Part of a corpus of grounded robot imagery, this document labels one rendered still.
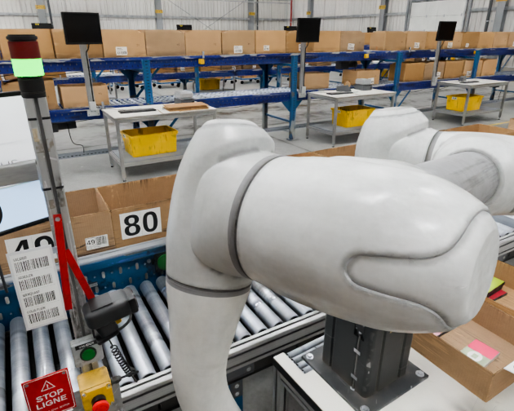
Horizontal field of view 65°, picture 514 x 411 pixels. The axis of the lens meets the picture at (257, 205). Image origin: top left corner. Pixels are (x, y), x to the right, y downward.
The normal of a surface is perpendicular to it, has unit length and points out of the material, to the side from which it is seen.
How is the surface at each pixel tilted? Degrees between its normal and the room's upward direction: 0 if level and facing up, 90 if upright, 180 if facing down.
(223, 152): 71
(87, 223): 90
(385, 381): 90
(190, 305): 85
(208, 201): 66
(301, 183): 32
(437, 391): 0
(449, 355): 91
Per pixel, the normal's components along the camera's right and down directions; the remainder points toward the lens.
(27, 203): 0.77, 0.18
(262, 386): 0.00, -0.92
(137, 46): 0.51, 0.33
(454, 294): -0.17, 0.29
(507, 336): -0.86, 0.18
